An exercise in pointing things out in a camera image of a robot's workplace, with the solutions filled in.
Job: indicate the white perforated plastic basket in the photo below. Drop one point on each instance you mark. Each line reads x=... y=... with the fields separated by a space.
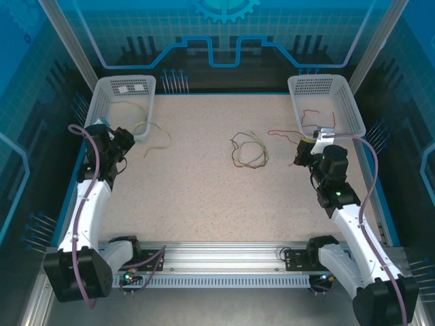
x=102 y=98
x=326 y=91

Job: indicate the aluminium frame post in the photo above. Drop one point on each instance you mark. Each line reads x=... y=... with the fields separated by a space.
x=377 y=40
x=68 y=37

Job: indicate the black mounting plate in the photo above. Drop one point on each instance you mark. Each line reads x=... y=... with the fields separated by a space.
x=151 y=259
x=299 y=261

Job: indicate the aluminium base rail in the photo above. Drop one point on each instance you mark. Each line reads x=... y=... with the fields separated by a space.
x=221 y=253

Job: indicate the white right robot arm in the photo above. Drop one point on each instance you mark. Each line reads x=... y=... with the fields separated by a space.
x=350 y=224

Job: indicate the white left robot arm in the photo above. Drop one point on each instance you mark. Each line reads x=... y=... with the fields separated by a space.
x=88 y=210

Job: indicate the white paper label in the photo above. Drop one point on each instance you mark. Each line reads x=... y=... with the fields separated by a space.
x=123 y=89
x=138 y=87

